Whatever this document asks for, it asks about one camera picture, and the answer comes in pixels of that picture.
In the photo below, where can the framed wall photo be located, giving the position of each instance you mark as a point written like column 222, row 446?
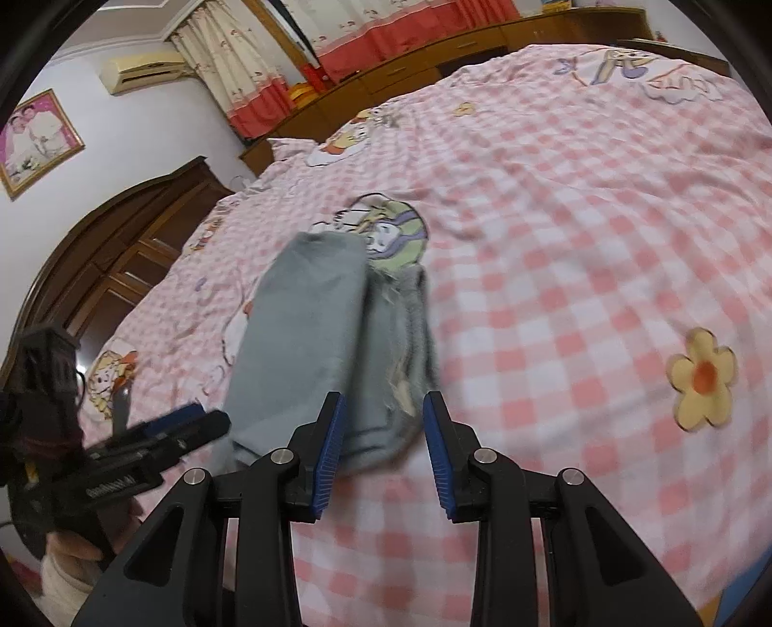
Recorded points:
column 39, row 141

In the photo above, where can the grey pants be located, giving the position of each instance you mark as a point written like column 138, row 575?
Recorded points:
column 301, row 337

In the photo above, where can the wall air conditioner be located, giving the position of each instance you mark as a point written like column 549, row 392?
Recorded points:
column 145, row 71

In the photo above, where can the person's left hand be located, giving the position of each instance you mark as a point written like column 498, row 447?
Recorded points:
column 75, row 550

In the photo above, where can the yellow box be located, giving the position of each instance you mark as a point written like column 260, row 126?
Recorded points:
column 301, row 95

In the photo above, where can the dark wooden bed headboard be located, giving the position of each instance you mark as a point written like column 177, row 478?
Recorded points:
column 681, row 54

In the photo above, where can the person's left forearm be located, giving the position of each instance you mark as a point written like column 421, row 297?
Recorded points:
column 63, row 588

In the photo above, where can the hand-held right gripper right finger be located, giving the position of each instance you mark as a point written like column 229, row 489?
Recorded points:
column 435, row 452

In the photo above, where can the pink checkered printed bed sheet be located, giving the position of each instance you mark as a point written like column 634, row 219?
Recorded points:
column 573, row 211

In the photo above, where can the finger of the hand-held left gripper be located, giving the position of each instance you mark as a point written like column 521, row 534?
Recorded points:
column 178, row 419
column 196, row 434

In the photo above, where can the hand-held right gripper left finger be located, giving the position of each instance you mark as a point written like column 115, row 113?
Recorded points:
column 332, row 449

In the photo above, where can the red box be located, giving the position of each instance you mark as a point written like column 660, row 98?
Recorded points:
column 315, row 77

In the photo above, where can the cream and red curtain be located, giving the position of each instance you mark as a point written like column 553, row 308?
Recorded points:
column 392, row 30
column 241, row 66

